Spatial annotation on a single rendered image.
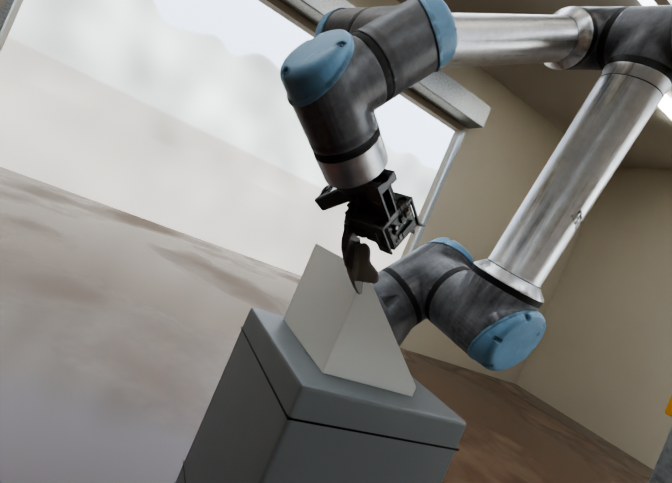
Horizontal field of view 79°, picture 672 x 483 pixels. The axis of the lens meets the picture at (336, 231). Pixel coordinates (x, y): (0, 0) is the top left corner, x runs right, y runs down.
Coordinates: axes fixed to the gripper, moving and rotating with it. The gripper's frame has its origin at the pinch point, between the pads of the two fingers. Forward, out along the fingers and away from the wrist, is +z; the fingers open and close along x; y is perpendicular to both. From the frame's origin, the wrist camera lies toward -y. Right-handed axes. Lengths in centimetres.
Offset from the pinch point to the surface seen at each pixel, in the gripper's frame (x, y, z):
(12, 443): -96, -110, 51
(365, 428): -20.4, 3.9, 22.7
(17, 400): -93, -136, 55
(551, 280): 412, -156, 561
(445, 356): 188, -213, 526
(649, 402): 290, 20, 574
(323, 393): -21.7, -0.3, 11.6
